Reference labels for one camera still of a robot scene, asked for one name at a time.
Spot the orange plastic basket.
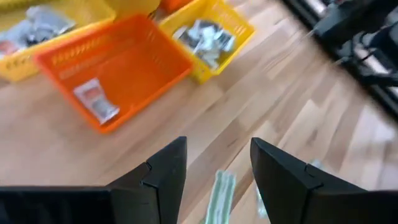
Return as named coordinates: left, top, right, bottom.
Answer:
left=160, top=0, right=193, bottom=13
left=33, top=14, right=193, bottom=134

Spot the yellow plastic basket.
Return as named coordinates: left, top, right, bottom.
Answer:
left=0, top=0, right=116, bottom=82
left=160, top=0, right=256, bottom=84

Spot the green striped bandage packet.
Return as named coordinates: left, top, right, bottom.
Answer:
left=255, top=185, right=269, bottom=219
left=205, top=170, right=237, bottom=224

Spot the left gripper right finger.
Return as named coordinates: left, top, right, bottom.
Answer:
left=250, top=137, right=368, bottom=224

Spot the white pad packet dark print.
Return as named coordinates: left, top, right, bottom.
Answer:
left=197, top=46, right=226, bottom=71
left=24, top=6, right=77, bottom=40
left=73, top=77, right=121, bottom=125
left=0, top=21, right=44, bottom=58
left=189, top=19, right=221, bottom=43
left=172, top=26, right=200, bottom=52
left=214, top=30, right=236, bottom=55

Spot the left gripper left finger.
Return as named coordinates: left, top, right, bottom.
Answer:
left=107, top=136, right=188, bottom=224

